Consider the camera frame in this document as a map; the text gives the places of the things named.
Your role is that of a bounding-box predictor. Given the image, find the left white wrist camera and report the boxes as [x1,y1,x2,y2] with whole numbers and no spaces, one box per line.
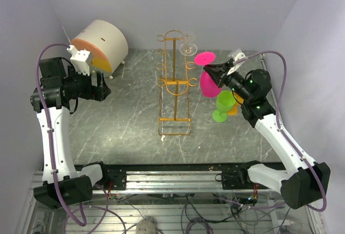
[67,45,93,76]

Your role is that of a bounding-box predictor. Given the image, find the cream round drawer box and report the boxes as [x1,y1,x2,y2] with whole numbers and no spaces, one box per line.
[72,19,128,78]

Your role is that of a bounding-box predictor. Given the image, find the clear round wine glass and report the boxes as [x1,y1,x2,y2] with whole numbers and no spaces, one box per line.
[180,31,196,43]

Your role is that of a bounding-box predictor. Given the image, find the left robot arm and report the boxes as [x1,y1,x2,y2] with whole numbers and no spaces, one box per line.
[30,57,111,209]

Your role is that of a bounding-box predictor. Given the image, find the green plastic goblet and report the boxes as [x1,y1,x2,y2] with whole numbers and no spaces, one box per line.
[212,91,236,122]

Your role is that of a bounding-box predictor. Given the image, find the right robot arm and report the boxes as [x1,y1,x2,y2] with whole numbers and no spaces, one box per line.
[203,61,330,212]

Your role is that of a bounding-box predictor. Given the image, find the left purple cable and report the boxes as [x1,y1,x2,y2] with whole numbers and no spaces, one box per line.
[35,43,87,227]

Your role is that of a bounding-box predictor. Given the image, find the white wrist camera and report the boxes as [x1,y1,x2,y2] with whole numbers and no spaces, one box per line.
[67,45,93,76]
[227,49,248,75]

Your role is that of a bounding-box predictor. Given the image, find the gold wire wine glass rack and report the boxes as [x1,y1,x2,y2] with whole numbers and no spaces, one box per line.
[156,30,197,136]

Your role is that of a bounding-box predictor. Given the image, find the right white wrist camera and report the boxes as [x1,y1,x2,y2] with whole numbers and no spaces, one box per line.
[227,49,248,75]

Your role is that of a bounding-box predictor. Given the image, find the grey fuzzy ball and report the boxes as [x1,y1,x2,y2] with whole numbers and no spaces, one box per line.
[135,217,158,234]

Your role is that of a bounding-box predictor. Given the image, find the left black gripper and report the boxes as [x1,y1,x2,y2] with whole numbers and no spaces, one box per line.
[63,65,111,101]

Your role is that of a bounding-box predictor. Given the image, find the magenta plastic goblet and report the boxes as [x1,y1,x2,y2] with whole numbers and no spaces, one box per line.
[194,51,221,98]

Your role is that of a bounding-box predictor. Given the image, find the clear flute wine glass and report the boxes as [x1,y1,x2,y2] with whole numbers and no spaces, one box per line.
[179,43,198,56]

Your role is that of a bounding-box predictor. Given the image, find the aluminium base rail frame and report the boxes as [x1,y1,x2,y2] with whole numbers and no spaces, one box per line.
[32,162,286,194]

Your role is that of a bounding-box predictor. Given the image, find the orange plastic goblet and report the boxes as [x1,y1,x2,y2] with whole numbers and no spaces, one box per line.
[227,92,243,116]

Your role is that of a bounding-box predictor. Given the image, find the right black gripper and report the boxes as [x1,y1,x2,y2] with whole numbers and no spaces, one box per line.
[205,61,252,102]

